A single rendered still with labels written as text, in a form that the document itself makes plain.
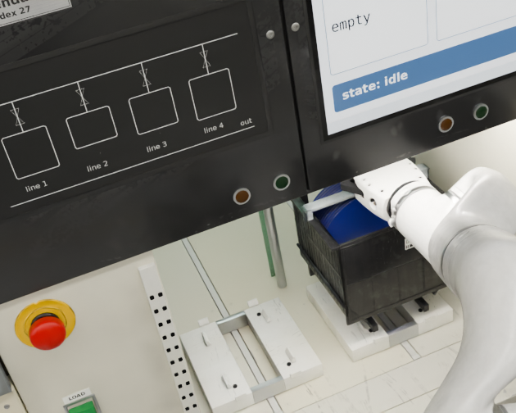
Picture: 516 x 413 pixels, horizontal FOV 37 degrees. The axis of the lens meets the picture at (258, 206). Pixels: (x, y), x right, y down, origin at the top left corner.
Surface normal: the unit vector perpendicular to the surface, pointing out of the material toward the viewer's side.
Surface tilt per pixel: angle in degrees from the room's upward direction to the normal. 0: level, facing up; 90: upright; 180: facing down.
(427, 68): 90
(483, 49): 90
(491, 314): 46
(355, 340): 0
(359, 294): 90
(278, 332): 0
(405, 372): 0
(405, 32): 90
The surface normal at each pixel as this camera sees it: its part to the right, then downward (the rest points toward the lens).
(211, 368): -0.16, -0.81
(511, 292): -0.31, -0.39
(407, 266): 0.35, 0.49
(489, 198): 0.33, -0.48
